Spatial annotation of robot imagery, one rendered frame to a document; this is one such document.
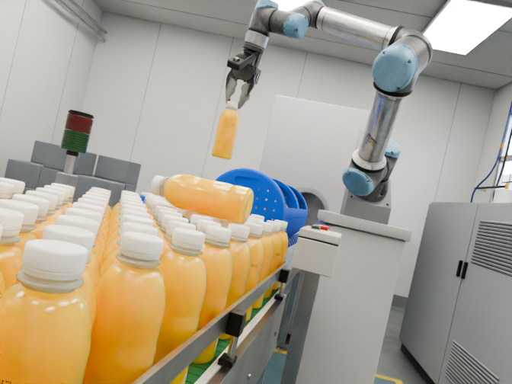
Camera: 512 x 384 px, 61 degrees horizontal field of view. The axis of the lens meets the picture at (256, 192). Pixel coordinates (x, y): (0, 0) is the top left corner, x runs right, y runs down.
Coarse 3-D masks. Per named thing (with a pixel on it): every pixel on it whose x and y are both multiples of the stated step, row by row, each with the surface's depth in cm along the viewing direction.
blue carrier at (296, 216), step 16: (224, 176) 147; (240, 176) 146; (256, 176) 145; (256, 192) 145; (272, 192) 144; (288, 192) 183; (272, 208) 143; (288, 208) 154; (304, 208) 227; (288, 224) 161
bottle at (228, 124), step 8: (224, 112) 147; (232, 112) 146; (224, 120) 146; (232, 120) 146; (224, 128) 146; (232, 128) 146; (216, 136) 147; (224, 136) 146; (232, 136) 147; (216, 144) 147; (224, 144) 146; (232, 144) 148; (216, 152) 146; (224, 152) 146
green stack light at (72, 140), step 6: (66, 132) 107; (72, 132) 107; (78, 132) 108; (66, 138) 107; (72, 138) 107; (78, 138) 108; (84, 138) 109; (60, 144) 108; (66, 144) 107; (72, 144) 107; (78, 144) 108; (84, 144) 109; (72, 150) 107; (78, 150) 108; (84, 150) 110
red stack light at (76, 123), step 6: (72, 114) 107; (66, 120) 108; (72, 120) 107; (78, 120) 107; (84, 120) 108; (90, 120) 109; (66, 126) 108; (72, 126) 107; (78, 126) 107; (84, 126) 108; (90, 126) 110; (84, 132) 108; (90, 132) 111
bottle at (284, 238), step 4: (280, 228) 123; (280, 232) 122; (284, 232) 123; (280, 236) 122; (284, 236) 122; (284, 240) 122; (284, 244) 122; (284, 248) 122; (284, 252) 123; (280, 256) 122; (284, 256) 123; (280, 260) 122; (284, 260) 124; (280, 264) 122; (276, 284) 122; (276, 288) 122
